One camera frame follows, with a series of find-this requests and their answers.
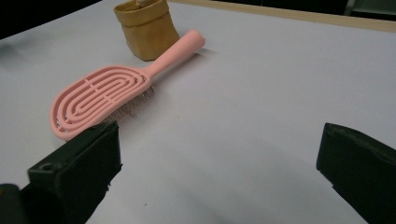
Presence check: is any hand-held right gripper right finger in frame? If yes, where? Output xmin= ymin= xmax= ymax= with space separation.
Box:
xmin=316 ymin=122 xmax=396 ymax=224

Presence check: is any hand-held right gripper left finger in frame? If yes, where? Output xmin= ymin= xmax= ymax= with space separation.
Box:
xmin=20 ymin=120 xmax=123 ymax=224

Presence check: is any pink hairbrush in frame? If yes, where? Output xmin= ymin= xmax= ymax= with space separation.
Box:
xmin=49 ymin=29 xmax=206 ymax=142

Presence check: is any tan paper bag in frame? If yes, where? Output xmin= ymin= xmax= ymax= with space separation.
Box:
xmin=113 ymin=0 xmax=181 ymax=62

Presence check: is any grey metal frame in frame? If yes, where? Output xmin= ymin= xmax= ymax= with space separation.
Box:
xmin=344 ymin=0 xmax=396 ymax=17

